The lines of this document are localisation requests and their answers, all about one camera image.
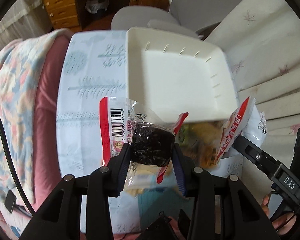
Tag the black trash bag bin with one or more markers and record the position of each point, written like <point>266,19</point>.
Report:
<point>93,6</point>

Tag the white plastic storage bin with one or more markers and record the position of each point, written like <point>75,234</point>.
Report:
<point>173,74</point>

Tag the red edged dark plum packet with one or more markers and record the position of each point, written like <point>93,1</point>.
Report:
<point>123,120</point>

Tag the white floral curtain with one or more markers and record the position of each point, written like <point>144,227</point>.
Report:
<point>261,40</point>

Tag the patterned light blue tablecloth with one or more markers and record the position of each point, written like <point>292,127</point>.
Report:
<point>94,67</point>

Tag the orange crab noodle snack packet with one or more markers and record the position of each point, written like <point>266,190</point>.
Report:
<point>200,141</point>

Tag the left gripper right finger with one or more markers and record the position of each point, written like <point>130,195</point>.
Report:
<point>223,208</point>

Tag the floral pastel blanket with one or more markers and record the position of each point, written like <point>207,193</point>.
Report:
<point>30,72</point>

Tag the white red snack packet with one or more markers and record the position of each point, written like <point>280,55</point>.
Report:
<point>246,121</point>

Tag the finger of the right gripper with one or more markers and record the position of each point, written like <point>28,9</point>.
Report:
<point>262,160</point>

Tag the pale crumbly cookie packet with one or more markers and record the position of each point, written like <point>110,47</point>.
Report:
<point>145,177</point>

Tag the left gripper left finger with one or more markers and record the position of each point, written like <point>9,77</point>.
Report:
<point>59,215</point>

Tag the grey office chair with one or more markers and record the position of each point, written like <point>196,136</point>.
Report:
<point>187,17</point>

